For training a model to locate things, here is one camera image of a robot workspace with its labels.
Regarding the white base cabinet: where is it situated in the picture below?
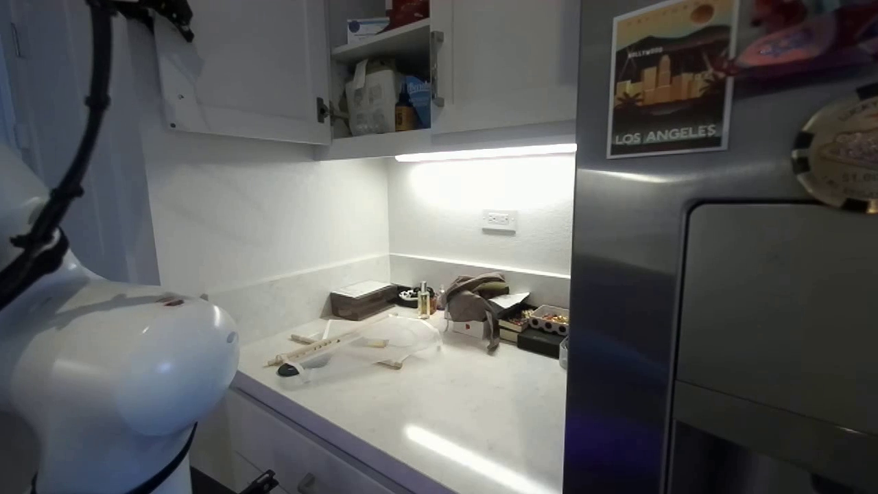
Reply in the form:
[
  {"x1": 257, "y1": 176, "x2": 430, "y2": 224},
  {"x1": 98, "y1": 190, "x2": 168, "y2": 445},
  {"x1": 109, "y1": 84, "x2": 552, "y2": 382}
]
[{"x1": 188, "y1": 378, "x2": 433, "y2": 494}]

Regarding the white box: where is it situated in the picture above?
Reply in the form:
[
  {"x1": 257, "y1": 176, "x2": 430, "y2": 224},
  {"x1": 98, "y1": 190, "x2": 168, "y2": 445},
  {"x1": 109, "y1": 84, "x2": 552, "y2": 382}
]
[{"x1": 339, "y1": 13, "x2": 393, "y2": 47}]

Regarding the white kitchen cabinet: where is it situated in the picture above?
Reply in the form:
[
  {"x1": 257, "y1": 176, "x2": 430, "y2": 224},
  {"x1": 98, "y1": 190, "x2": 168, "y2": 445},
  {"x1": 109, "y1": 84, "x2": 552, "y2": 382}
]
[{"x1": 153, "y1": 0, "x2": 578, "y2": 160}]

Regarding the black drawer handle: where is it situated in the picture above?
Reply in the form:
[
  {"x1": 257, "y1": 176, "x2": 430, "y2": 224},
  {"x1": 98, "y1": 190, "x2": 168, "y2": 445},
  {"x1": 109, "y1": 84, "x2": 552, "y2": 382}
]
[{"x1": 239, "y1": 466, "x2": 282, "y2": 494}]

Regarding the stainless steel refrigerator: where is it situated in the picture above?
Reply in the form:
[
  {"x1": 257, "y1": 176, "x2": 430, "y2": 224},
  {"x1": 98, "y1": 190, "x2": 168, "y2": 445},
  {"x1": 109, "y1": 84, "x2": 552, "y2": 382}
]
[{"x1": 562, "y1": 0, "x2": 878, "y2": 494}]

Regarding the black bottle with orange label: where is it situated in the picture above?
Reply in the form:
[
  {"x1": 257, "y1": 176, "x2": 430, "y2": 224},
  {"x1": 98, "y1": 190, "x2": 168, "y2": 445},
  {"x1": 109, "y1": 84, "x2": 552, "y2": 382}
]
[{"x1": 393, "y1": 83, "x2": 423, "y2": 135}]

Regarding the under-cabinet light strip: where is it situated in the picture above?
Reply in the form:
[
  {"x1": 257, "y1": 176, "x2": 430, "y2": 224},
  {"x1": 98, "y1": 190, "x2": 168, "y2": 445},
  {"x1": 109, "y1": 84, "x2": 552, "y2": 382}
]
[{"x1": 393, "y1": 141, "x2": 578, "y2": 168}]

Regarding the white cabinet door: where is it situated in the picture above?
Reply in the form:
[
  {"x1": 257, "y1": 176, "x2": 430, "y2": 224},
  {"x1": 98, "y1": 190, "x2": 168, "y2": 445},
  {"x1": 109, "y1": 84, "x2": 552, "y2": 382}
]
[
  {"x1": 153, "y1": 0, "x2": 335, "y2": 149},
  {"x1": 427, "y1": 0, "x2": 578, "y2": 138}
]

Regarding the dark egg carton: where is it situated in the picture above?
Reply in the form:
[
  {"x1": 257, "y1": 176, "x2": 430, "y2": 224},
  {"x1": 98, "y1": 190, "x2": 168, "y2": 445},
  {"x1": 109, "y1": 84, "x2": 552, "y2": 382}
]
[{"x1": 497, "y1": 301, "x2": 570, "y2": 359}]

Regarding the blue bag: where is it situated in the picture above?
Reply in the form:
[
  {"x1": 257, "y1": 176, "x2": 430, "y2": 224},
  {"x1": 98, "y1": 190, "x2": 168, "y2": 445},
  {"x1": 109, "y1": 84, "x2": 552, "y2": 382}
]
[{"x1": 398, "y1": 72, "x2": 433, "y2": 131}]

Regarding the small amber bottle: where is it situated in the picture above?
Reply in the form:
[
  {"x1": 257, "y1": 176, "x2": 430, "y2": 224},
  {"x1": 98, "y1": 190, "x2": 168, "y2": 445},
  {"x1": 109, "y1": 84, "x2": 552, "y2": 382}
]
[{"x1": 413, "y1": 279, "x2": 435, "y2": 320}]

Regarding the Los Angeles poster magnet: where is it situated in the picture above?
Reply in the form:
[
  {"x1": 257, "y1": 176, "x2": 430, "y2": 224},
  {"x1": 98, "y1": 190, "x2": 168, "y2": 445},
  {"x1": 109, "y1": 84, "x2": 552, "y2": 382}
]
[{"x1": 604, "y1": 0, "x2": 740, "y2": 161}]

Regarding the round poker chip magnet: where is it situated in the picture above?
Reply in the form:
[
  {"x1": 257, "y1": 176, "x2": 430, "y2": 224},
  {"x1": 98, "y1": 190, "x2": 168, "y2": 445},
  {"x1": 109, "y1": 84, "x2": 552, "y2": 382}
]
[{"x1": 789, "y1": 84, "x2": 878, "y2": 216}]

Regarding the brown wooden box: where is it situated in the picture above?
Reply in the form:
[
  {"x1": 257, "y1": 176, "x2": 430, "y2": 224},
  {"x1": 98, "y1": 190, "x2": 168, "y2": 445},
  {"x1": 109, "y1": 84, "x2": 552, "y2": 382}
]
[{"x1": 327, "y1": 279, "x2": 405, "y2": 323}]

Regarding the pink magnet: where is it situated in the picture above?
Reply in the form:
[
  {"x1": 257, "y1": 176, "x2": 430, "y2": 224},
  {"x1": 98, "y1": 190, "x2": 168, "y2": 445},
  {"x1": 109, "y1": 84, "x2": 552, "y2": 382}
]
[{"x1": 730, "y1": 0, "x2": 878, "y2": 79}]

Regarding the white wall outlet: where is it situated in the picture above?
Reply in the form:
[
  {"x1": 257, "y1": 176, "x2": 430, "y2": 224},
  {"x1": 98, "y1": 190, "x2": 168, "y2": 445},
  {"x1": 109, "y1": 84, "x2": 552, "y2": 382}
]
[{"x1": 481, "y1": 206, "x2": 518, "y2": 235}]

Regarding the red yellow box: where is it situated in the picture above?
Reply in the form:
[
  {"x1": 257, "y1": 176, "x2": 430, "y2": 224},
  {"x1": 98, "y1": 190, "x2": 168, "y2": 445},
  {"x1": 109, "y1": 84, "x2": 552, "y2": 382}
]
[{"x1": 382, "y1": 0, "x2": 433, "y2": 31}]

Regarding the metal cabinet handle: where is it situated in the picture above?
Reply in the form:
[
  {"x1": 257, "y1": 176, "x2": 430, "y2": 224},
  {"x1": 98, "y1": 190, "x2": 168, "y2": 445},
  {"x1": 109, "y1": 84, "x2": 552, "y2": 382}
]
[{"x1": 426, "y1": 28, "x2": 444, "y2": 112}]

